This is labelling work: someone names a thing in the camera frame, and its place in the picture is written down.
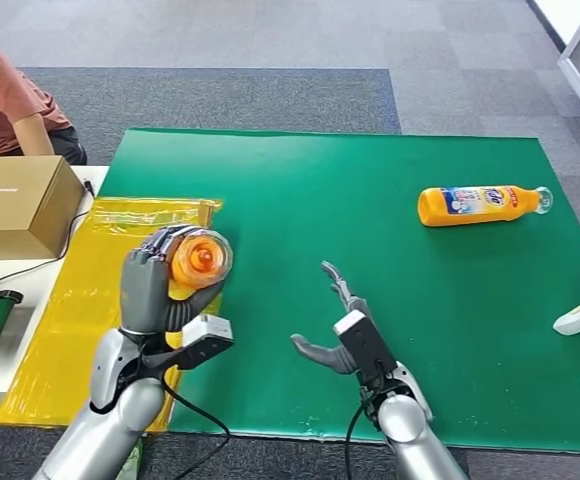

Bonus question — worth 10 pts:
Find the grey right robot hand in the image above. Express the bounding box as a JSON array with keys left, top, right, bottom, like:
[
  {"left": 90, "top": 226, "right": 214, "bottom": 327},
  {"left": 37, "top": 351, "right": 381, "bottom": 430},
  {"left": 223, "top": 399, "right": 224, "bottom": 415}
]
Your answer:
[{"left": 289, "top": 260, "right": 373, "bottom": 376}]

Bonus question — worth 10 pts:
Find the orange bottle with blue label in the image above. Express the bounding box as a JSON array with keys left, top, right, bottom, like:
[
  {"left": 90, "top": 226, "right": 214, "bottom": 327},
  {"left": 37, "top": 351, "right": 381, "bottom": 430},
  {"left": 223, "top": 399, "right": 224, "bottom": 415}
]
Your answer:
[{"left": 417, "top": 184, "right": 554, "bottom": 229}]

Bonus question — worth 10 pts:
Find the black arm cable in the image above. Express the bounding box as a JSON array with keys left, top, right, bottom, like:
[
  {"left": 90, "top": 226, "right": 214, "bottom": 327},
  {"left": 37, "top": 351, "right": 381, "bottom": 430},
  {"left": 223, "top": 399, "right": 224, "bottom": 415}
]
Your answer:
[
  {"left": 344, "top": 396, "right": 372, "bottom": 480},
  {"left": 162, "top": 376, "right": 231, "bottom": 480}
]

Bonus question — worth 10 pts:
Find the orange bottle with ingredient label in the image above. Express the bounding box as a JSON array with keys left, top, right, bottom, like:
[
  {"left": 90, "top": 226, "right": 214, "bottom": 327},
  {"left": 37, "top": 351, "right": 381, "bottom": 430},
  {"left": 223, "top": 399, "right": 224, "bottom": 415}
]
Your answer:
[{"left": 165, "top": 226, "right": 234, "bottom": 350}]

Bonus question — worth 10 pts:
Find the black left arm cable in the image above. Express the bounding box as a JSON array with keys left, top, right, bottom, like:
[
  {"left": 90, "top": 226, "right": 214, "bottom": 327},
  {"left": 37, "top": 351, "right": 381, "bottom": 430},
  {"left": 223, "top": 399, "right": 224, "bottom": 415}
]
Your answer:
[{"left": 162, "top": 376, "right": 231, "bottom": 480}]

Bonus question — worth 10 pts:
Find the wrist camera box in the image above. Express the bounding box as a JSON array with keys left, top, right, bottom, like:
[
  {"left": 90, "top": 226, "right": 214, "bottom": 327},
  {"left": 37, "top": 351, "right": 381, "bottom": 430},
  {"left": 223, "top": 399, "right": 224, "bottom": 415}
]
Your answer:
[
  {"left": 175, "top": 313, "right": 235, "bottom": 372},
  {"left": 332, "top": 308, "right": 399, "bottom": 390}
]

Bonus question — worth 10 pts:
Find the yellow plastic wrapped package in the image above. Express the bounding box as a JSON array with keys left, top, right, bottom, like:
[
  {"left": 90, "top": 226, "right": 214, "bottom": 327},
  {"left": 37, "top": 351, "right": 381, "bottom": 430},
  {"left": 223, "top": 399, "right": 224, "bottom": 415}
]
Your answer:
[{"left": 0, "top": 195, "right": 224, "bottom": 434}]

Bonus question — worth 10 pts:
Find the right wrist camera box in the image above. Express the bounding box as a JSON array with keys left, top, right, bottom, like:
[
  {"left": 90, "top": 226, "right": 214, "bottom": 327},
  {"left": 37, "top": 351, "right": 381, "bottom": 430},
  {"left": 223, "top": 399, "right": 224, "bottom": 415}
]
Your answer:
[{"left": 332, "top": 308, "right": 399, "bottom": 390}]

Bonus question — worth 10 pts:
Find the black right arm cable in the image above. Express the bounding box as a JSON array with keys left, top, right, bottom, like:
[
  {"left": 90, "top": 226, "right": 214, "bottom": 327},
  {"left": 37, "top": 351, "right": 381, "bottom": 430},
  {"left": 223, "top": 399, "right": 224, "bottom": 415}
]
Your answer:
[{"left": 344, "top": 396, "right": 372, "bottom": 480}]

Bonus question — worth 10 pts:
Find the green and white bag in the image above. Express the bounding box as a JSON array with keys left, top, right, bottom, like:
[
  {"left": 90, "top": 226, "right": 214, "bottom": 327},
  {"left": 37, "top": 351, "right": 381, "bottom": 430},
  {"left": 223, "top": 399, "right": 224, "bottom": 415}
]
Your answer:
[{"left": 116, "top": 438, "right": 144, "bottom": 480}]

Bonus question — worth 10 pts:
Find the black power cable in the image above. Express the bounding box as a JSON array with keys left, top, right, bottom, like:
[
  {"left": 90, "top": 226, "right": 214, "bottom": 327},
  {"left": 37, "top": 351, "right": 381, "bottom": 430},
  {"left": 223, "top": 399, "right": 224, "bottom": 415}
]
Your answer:
[{"left": 0, "top": 178, "right": 97, "bottom": 287}]

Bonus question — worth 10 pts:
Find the person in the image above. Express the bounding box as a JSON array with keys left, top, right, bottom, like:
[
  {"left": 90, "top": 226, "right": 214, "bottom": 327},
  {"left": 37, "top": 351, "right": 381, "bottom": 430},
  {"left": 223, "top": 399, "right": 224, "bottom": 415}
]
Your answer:
[{"left": 0, "top": 23, "right": 88, "bottom": 167}]

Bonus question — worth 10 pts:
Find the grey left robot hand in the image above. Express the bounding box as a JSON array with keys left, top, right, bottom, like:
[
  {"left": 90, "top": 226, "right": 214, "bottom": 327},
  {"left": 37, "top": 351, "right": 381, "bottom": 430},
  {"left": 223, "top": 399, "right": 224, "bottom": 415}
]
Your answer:
[{"left": 119, "top": 224, "right": 226, "bottom": 337}]

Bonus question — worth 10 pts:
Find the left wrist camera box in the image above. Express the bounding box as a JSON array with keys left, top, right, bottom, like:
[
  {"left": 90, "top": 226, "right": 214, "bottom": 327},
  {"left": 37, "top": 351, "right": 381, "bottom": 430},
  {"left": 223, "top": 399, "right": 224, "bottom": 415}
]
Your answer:
[{"left": 175, "top": 313, "right": 235, "bottom": 372}]

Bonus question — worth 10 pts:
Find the green table mat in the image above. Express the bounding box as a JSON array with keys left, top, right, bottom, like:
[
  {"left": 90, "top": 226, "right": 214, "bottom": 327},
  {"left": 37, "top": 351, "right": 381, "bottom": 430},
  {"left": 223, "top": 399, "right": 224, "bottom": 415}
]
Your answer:
[{"left": 98, "top": 128, "right": 580, "bottom": 456}]

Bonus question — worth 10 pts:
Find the brown cardboard box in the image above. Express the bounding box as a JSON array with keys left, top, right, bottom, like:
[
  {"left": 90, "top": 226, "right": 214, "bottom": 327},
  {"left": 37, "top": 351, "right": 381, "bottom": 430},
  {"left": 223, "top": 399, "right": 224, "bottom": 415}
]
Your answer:
[{"left": 0, "top": 155, "right": 87, "bottom": 262}]

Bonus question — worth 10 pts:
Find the white side table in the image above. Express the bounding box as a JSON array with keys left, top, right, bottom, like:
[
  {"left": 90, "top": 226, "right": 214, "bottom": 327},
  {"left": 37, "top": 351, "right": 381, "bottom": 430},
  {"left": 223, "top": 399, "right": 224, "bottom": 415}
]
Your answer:
[{"left": 0, "top": 164, "right": 111, "bottom": 414}]

